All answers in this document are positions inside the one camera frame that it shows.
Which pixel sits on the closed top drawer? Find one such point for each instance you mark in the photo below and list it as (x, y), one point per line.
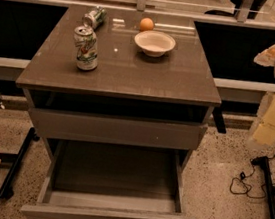
(116, 130)

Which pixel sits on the green can lying on side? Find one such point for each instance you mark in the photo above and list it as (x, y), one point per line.
(95, 17)

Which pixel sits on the orange fruit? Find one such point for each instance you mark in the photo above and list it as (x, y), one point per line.
(146, 24)

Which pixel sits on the black left table leg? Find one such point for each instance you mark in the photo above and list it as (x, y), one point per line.
(6, 191)

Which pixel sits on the open middle drawer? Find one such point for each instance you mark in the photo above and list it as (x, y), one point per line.
(104, 181)

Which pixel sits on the white bowl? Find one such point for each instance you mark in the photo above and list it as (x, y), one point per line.
(154, 43)

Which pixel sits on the black office chair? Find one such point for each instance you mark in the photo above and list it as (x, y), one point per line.
(251, 8)

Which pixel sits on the black right table leg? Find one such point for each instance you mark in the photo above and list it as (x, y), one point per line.
(263, 163)

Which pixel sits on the black table leg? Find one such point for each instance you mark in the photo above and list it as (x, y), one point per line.
(6, 191)
(263, 163)

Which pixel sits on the grey drawer cabinet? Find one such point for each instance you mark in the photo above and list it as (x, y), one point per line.
(175, 88)

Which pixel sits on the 7up can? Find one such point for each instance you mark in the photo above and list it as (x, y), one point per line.
(85, 40)

